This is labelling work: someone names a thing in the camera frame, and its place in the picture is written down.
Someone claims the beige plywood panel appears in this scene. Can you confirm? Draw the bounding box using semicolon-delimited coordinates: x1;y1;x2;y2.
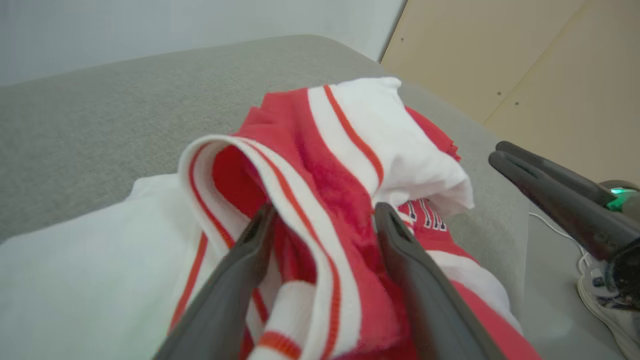
381;0;640;187

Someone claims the red and white basketball jersey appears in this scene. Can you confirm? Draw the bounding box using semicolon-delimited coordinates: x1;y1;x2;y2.
0;76;543;360

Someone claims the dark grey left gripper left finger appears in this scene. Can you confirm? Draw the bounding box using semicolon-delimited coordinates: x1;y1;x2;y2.
152;202;277;360

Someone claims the grey fabric sofa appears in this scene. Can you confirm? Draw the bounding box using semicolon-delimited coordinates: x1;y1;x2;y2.
0;34;531;360

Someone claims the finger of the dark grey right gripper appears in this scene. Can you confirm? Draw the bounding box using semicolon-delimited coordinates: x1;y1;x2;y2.
495;141;616;206
489;151;640;261

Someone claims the white grey sneaker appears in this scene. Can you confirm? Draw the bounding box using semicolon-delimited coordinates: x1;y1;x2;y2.
577;257;640;360

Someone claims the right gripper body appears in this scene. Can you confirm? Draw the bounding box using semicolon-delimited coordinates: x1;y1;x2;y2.
599;180;640;311

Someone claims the thin white floor cable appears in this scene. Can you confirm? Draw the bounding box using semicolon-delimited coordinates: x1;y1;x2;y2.
529;212;593;273

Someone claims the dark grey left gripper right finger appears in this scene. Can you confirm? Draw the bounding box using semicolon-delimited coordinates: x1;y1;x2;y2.
374;202;506;360

